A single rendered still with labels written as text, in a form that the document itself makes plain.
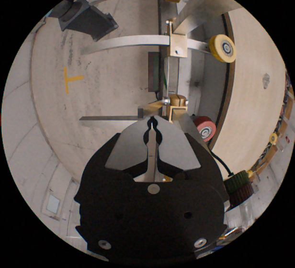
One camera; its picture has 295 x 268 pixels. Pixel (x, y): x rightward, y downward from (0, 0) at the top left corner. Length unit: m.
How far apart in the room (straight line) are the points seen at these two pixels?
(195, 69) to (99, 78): 1.02
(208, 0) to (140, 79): 1.08
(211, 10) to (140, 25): 1.09
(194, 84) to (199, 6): 0.46
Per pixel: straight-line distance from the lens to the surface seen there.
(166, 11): 0.51
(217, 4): 0.15
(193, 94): 0.58
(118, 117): 0.34
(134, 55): 1.14
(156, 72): 0.43
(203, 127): 0.31
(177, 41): 0.31
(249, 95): 0.40
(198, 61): 0.56
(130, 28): 1.22
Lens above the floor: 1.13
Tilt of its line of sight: 59 degrees down
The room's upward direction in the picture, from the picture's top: 179 degrees counter-clockwise
